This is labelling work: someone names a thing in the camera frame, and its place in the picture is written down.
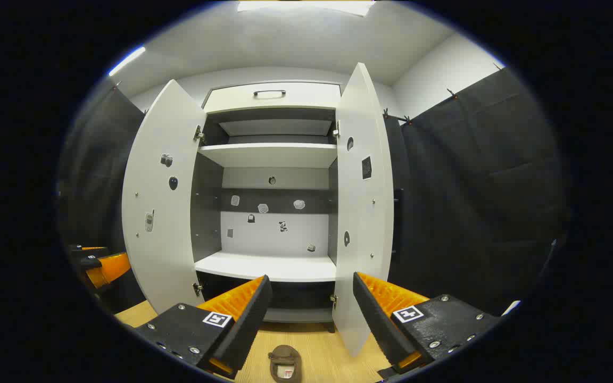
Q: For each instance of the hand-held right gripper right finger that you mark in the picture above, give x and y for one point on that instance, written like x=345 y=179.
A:
x=378 y=324

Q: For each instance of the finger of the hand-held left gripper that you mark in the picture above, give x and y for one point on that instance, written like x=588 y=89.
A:
x=88 y=249
x=109 y=268

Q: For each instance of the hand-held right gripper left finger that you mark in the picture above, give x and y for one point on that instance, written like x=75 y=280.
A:
x=248 y=324

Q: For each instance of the brown fuzzy shoe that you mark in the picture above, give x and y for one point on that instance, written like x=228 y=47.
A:
x=285 y=357

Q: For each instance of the white shoe cabinet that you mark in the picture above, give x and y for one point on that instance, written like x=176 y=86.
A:
x=264 y=266

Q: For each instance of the white cabinet drawer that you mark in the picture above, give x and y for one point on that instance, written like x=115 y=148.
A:
x=232 y=98

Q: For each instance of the black backdrop cloth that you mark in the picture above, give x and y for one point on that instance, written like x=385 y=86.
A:
x=471 y=213
x=99 y=186

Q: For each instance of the ceiling light panel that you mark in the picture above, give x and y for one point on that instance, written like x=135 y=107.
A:
x=306 y=6

